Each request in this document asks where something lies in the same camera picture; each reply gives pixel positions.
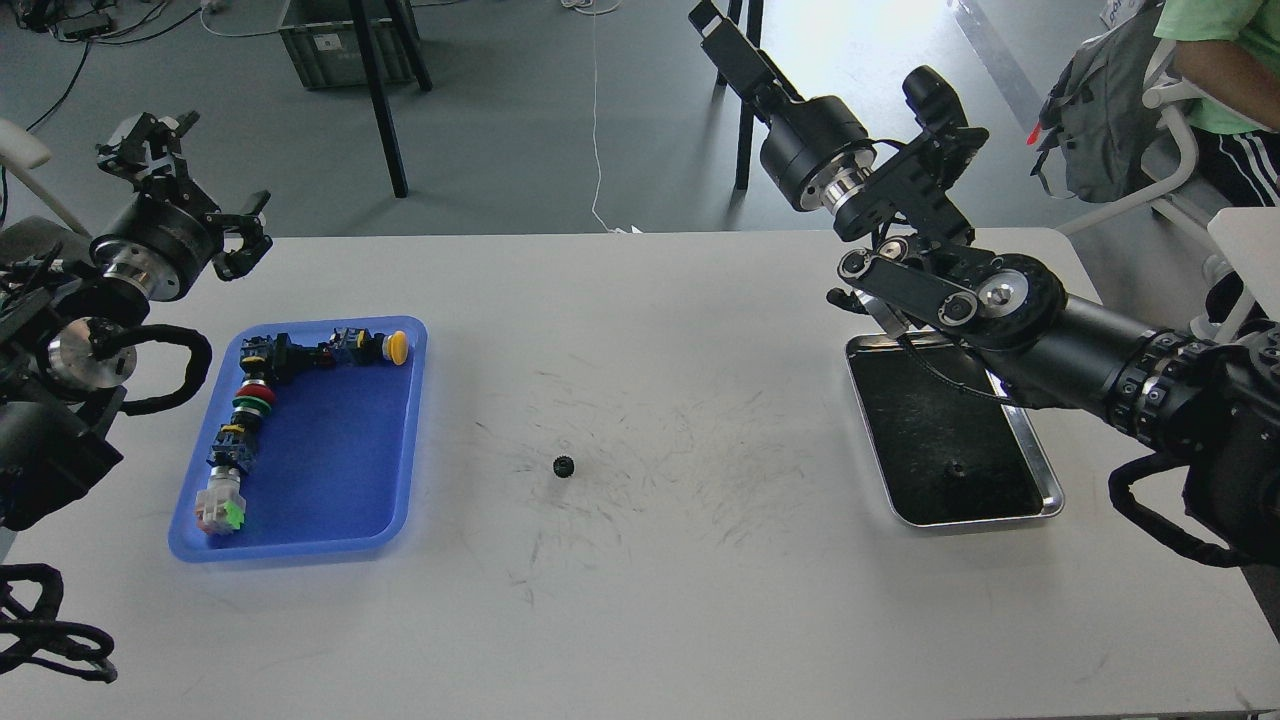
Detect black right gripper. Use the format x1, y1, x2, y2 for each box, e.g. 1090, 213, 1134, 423
687, 1, 876, 211

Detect person in green shirt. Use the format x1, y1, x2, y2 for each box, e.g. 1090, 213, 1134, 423
1155, 1, 1279, 208

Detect yellow push button switch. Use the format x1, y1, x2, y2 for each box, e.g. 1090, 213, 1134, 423
326, 327, 411, 366

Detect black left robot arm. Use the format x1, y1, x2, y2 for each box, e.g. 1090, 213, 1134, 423
1, 111, 273, 532

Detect grey backpack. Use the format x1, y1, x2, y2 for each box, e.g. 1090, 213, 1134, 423
1027, 1, 1164, 202

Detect blue plastic tray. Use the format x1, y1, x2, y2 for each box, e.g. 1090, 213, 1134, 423
166, 315, 429, 562

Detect black table leg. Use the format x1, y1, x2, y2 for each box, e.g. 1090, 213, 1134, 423
724, 0, 765, 192
347, 1, 434, 199

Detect white green switch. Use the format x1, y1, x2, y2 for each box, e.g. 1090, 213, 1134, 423
195, 466, 246, 536

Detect black floor cables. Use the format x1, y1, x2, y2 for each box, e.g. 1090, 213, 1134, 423
0, 0, 271, 231

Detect blue black switch block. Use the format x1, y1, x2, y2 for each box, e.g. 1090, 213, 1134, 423
206, 424, 259, 477

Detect grey chair at left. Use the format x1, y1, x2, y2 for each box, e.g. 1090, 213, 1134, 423
1, 118, 91, 266

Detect green push button switch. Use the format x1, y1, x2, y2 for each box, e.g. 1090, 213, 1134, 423
228, 395, 273, 434

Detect black table leg left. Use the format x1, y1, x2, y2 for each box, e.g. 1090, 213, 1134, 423
347, 1, 434, 199

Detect silver metal tray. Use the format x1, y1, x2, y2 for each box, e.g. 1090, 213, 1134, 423
845, 332, 1065, 530

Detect grey plastic crate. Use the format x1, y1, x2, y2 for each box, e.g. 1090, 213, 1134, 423
276, 1, 420, 90

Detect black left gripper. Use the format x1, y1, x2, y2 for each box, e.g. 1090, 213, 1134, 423
90, 111, 273, 302

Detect white office chair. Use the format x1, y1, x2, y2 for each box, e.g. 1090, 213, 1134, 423
1057, 38, 1279, 343

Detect white floor cable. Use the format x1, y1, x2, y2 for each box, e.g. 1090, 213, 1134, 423
561, 0, 644, 236

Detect black table leg right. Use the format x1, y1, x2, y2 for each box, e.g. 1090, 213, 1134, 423
724, 0, 765, 192

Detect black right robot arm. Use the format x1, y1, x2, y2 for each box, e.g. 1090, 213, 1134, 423
689, 1, 1279, 568

